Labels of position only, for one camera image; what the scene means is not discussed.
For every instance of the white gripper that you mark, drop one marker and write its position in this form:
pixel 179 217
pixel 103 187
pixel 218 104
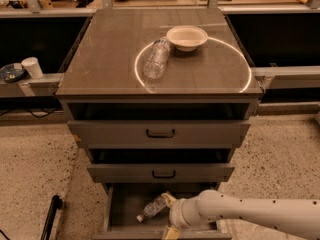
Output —
pixel 177 213

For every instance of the blue plastic water bottle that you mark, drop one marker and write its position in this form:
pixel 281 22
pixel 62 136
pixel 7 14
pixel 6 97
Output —
pixel 153 208

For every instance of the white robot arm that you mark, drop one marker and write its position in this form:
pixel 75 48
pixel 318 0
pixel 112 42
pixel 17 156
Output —
pixel 298 217

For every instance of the grey bottom drawer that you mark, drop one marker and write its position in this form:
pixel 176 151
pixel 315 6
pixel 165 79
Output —
pixel 127 200

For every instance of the grey drawer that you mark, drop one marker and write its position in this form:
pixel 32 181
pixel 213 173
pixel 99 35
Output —
pixel 127 200
pixel 136 165
pixel 123 126

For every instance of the grey middle drawer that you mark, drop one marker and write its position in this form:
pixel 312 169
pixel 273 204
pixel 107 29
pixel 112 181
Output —
pixel 136 165

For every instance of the grey drawer cabinet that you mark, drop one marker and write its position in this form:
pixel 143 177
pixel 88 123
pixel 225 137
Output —
pixel 108 65

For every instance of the grey top drawer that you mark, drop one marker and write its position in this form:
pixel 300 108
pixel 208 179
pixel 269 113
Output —
pixel 123 126

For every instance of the clear plastic bottle on counter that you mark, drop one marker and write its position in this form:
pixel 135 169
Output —
pixel 156 62

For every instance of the white paper bowl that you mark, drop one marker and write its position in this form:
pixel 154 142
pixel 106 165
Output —
pixel 187 38

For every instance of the white paper cup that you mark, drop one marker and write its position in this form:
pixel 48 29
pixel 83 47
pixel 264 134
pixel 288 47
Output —
pixel 31 64

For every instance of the dark round plate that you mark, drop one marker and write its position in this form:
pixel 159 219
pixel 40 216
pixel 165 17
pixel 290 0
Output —
pixel 12 72

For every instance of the black middle drawer handle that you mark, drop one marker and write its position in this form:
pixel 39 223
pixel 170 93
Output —
pixel 164 175

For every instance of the black drawer handle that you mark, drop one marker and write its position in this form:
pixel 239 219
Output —
pixel 165 134
pixel 164 175

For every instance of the black top drawer handle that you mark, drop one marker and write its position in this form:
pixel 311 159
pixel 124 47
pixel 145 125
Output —
pixel 165 134

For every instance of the black floor cable bar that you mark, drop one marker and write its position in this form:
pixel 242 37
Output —
pixel 55 205

